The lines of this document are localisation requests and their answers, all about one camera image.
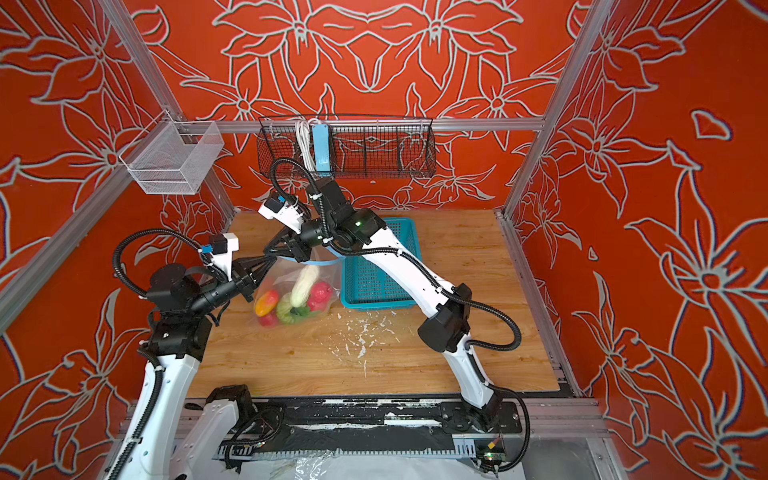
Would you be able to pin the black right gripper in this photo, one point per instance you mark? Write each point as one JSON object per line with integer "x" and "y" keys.
{"x": 293, "y": 243}

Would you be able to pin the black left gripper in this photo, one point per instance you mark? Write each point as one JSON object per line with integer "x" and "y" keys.
{"x": 247, "y": 278}

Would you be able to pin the white daikon toy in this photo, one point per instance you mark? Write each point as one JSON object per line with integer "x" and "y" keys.
{"x": 307, "y": 277}

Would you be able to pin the red round fruit toy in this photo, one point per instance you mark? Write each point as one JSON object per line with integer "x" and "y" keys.
{"x": 321, "y": 292}

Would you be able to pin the red strawberry toy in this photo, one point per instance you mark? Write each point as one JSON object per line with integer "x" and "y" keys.
{"x": 317, "y": 306}

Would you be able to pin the yellow orange pepper toy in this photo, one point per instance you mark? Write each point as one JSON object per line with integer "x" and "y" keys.
{"x": 266, "y": 303}

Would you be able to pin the clear zip top bag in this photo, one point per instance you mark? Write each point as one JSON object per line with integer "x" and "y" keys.
{"x": 284, "y": 272}

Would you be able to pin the green cabbage toy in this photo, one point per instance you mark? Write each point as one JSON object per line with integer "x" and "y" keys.
{"x": 287, "y": 314}

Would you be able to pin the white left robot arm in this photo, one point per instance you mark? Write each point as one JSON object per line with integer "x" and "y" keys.
{"x": 145, "y": 452}

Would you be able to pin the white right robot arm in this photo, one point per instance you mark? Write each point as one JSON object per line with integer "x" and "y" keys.
{"x": 446, "y": 327}

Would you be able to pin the teal plastic perforated basket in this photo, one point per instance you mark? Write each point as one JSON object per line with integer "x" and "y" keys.
{"x": 365, "y": 287}

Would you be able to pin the light blue flat box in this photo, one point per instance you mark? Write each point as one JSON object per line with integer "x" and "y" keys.
{"x": 322, "y": 149}

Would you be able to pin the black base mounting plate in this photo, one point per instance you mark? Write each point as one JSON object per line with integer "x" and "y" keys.
{"x": 446, "y": 413}

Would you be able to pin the black wire wall basket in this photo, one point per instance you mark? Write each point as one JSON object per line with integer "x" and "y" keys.
{"x": 356, "y": 152}

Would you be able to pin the aluminium frame rail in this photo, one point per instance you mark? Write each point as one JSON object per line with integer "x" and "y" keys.
{"x": 440, "y": 125}

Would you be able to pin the clear plastic wall bin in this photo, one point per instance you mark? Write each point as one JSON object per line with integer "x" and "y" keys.
{"x": 168, "y": 162}

